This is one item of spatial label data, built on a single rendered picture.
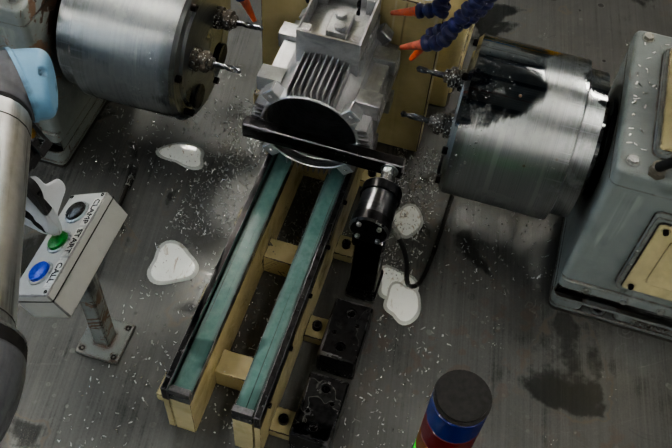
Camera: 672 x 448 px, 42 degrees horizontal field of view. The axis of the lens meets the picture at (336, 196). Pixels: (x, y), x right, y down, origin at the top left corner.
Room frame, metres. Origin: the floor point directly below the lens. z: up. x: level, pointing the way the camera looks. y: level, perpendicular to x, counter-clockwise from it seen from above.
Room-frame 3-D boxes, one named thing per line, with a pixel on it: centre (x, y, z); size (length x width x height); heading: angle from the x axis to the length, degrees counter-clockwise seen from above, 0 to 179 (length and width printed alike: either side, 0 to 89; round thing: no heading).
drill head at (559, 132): (0.89, -0.30, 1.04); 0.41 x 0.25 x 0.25; 77
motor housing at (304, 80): (0.96, 0.03, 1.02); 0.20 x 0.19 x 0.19; 167
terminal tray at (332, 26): (1.00, 0.02, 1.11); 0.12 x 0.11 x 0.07; 167
